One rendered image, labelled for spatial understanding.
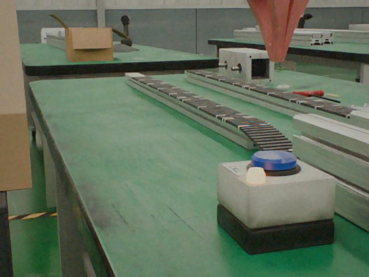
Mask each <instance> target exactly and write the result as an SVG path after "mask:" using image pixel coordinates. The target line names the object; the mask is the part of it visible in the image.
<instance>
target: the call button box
mask: <svg viewBox="0 0 369 277"><path fill-rule="evenodd" d="M252 167H254V166H252V165H251V161H250V160H247V161H240V162H224V163H220V164H218V166H217V200H218V202H219V204H217V223H218V224H219V225H220V226H221V227H222V228H223V229H224V230H225V231H226V232H227V233H228V234H229V235H230V236H231V237H232V238H233V239H234V240H235V241H236V242H237V243H238V244H239V245H240V246H241V247H242V248H243V249H244V250H245V251H246V252H247V253H248V254H256V253H264V252H272V251H277V250H285V249H293V248H301V247H306V246H314V245H322V244H330V243H332V242H333V241H334V221H333V218H334V207H335V192H336V180H335V178H334V177H333V176H332V175H329V174H327V173H325V172H323V171H321V170H319V169H317V168H315V167H313V166H310V165H309V164H307V163H305V162H302V161H301V160H298V159H297V165H296V167H294V168H292V169H286V170H265V169H263V170H264V172H265V182H264V183H262V184H251V183H248V182H247V172H248V170H249V168H252Z"/></svg>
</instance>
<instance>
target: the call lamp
mask: <svg viewBox="0 0 369 277"><path fill-rule="evenodd" d="M247 182H248V183H251V184H262V183H264V182H265V172H264V170H263V168H260V167H252V168H249V170H248V172H247Z"/></svg>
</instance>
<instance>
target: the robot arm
mask: <svg viewBox="0 0 369 277"><path fill-rule="evenodd" d="M246 1H247V3H248V5H249V7H250V9H251V11H252V13H253V15H254V17H255V19H256V21H257V23H258V25H259V28H260V30H261V34H262V37H263V41H264V44H265V47H266V51H267V53H268V57H269V60H270V61H271V62H283V61H284V59H285V56H286V53H287V51H288V47H289V45H290V42H291V39H292V37H293V33H294V31H295V28H296V26H297V24H298V22H299V20H300V18H301V16H302V14H303V12H304V10H305V9H306V7H307V5H308V3H309V1H310V0H246Z"/></svg>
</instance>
